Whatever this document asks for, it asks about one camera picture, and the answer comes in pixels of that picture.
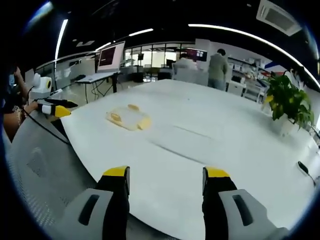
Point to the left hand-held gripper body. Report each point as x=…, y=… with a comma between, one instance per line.
x=41, y=86

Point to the translucent yellow plastic buckle part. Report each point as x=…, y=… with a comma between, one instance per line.
x=142, y=123

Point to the large display screen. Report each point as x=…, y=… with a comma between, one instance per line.
x=110, y=56

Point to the white storage shelf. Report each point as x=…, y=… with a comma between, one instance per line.
x=246, y=77

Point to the wall screen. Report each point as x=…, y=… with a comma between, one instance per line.
x=197, y=54

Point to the short ceiling light strip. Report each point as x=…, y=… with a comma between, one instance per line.
x=140, y=32

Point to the green potted plant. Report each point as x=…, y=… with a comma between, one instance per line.
x=290, y=98

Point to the white desk with black legs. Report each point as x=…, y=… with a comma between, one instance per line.
x=96, y=77

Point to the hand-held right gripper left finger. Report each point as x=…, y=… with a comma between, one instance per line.
x=113, y=200

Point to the long ceiling light strip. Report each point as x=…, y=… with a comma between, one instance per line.
x=252, y=37
x=60, y=38

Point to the white plant pot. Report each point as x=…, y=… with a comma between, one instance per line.
x=287, y=126

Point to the ceiling air conditioner unit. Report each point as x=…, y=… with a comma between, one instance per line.
x=278, y=15

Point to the clear bag of yellow items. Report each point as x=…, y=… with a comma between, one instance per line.
x=117, y=116

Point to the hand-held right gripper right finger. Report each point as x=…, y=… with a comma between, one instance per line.
x=220, y=200

